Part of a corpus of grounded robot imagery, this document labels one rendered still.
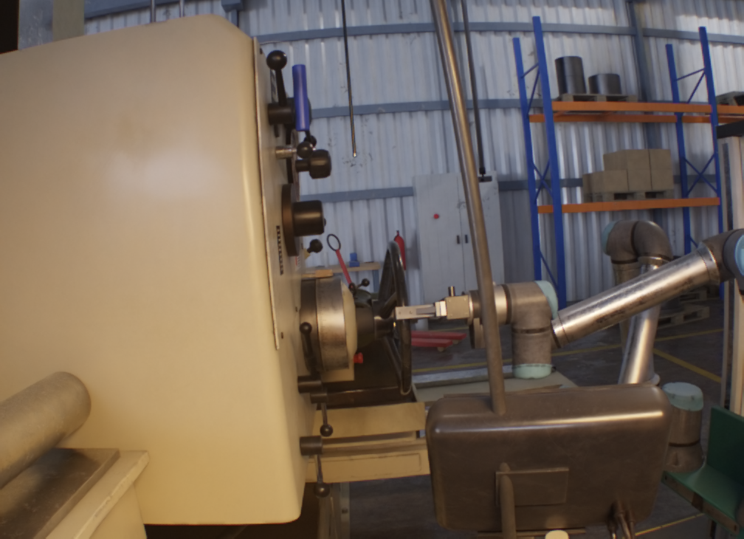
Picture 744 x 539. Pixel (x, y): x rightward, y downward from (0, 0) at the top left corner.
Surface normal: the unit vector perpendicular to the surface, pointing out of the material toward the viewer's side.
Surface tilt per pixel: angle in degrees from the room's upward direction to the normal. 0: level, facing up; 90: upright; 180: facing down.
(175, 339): 90
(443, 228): 90
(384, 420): 90
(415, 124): 90
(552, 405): 19
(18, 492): 0
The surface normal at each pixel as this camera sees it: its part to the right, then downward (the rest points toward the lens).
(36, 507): -0.08, -0.99
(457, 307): 0.02, -0.13
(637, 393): -0.15, -0.90
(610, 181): 0.03, 0.09
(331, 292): -0.04, -0.68
